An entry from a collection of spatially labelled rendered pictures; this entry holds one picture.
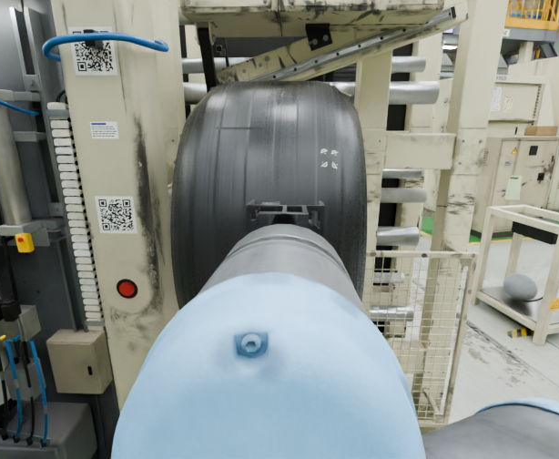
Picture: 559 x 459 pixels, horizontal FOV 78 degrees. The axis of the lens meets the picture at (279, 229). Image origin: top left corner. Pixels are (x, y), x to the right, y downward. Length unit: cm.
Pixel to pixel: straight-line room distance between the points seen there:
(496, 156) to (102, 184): 452
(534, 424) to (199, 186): 42
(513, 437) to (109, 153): 69
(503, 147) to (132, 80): 452
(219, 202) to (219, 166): 5
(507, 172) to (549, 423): 478
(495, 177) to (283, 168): 450
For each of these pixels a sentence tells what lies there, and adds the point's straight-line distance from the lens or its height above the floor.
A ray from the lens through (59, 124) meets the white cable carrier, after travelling 79.
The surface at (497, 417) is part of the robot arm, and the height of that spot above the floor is 122.
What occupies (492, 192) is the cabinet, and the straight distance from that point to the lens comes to 493.
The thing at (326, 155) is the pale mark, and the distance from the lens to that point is 50.
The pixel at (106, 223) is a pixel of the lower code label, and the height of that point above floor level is 120.
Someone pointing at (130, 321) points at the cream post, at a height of 98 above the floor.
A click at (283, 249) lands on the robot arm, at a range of 17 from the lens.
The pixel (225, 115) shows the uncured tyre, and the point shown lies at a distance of 56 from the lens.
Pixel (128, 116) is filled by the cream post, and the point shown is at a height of 140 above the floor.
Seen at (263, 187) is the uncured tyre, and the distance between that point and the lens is 48.
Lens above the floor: 139
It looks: 17 degrees down
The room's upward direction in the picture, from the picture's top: straight up
